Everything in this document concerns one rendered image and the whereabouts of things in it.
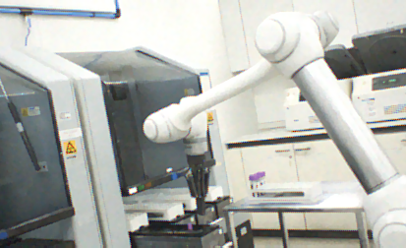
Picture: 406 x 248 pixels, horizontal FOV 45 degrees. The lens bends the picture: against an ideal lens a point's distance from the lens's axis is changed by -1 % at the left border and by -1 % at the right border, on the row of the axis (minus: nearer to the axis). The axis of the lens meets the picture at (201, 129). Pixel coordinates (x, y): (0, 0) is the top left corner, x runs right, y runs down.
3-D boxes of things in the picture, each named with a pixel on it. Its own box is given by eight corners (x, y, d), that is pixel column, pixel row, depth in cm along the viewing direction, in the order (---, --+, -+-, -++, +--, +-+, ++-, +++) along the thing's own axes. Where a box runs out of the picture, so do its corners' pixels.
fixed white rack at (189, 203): (143, 214, 232) (141, 200, 232) (156, 208, 241) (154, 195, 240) (193, 213, 215) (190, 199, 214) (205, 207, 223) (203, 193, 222)
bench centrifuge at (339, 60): (284, 133, 411) (272, 56, 408) (317, 123, 460) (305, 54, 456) (349, 126, 376) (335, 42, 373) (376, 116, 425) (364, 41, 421)
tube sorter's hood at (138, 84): (46, 199, 220) (20, 58, 217) (139, 170, 269) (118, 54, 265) (128, 197, 189) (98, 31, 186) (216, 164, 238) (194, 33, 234)
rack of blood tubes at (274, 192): (248, 204, 207) (245, 189, 207) (260, 197, 215) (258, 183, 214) (313, 203, 188) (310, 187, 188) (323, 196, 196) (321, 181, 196)
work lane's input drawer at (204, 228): (78, 249, 213) (74, 229, 213) (101, 239, 224) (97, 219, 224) (214, 258, 170) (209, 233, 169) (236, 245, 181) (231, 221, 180)
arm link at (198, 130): (192, 136, 194) (169, 141, 184) (189, 95, 193) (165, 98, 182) (214, 136, 187) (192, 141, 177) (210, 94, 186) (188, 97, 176)
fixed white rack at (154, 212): (120, 222, 220) (117, 209, 220) (135, 217, 228) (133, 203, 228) (170, 223, 203) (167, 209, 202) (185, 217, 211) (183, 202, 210)
